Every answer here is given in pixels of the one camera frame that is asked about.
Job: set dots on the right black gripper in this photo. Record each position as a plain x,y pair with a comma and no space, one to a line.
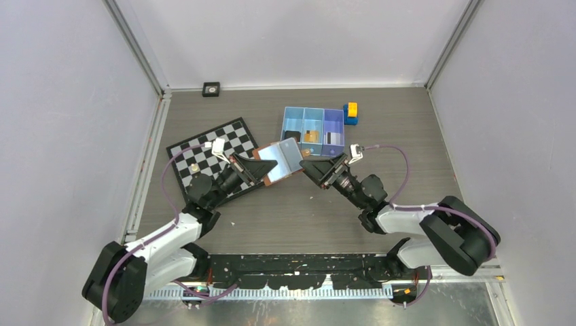
321,170

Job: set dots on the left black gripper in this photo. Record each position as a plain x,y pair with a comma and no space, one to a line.
257,168

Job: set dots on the brown leather card holder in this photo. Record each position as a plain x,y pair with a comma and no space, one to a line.
288,156

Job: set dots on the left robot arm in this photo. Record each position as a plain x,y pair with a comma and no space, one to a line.
124,273

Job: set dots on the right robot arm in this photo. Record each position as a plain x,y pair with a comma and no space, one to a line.
444,232

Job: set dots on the orange card in bin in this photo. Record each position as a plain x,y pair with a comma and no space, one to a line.
312,136

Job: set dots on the silver black card in bin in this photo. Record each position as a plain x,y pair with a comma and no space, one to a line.
334,138

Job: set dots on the purple right bin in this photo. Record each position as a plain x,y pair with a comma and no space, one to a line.
333,121

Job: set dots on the black white chessboard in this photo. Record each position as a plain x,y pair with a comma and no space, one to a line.
238,137

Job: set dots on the light blue middle bin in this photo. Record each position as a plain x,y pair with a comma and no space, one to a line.
313,120

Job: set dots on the light blue bin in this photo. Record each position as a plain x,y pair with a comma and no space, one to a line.
313,120
293,119

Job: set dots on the light blue left bin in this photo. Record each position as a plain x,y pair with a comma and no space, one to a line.
293,119

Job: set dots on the blue yellow toy block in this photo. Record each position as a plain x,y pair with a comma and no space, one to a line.
351,114

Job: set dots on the small black square box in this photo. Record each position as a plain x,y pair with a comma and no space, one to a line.
211,89

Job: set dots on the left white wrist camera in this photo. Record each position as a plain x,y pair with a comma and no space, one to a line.
217,148

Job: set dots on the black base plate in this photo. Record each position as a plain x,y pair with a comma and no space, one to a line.
302,271

